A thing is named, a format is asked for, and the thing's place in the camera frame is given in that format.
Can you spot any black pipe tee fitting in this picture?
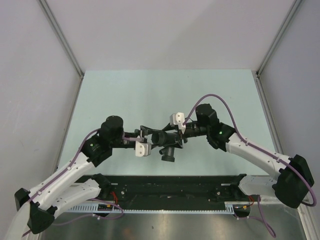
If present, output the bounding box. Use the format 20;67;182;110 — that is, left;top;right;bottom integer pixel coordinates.
159;132;178;163

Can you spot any black threaded coupling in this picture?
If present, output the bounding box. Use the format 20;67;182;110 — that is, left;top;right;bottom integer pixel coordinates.
151;131;166;146

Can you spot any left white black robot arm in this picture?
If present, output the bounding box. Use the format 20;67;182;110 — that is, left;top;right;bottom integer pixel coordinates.
14;115;156;235

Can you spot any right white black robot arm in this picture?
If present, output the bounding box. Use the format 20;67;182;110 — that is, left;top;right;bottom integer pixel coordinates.
152;103;315;209

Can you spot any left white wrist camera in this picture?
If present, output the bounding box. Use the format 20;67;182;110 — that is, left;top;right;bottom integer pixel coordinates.
135;141;152;157

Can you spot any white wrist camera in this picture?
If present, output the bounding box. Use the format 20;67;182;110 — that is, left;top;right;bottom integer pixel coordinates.
135;141;152;157
169;112;186;134

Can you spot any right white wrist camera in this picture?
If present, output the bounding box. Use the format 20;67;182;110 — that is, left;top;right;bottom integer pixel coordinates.
169;112;186;134

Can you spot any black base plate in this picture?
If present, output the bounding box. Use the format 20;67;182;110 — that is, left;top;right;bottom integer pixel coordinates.
67;174;263;211

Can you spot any aluminium frame rail left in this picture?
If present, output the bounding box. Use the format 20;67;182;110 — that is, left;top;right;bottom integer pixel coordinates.
49;72;85;174

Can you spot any white slotted cable duct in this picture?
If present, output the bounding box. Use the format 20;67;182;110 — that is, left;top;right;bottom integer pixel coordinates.
65;201;251;215

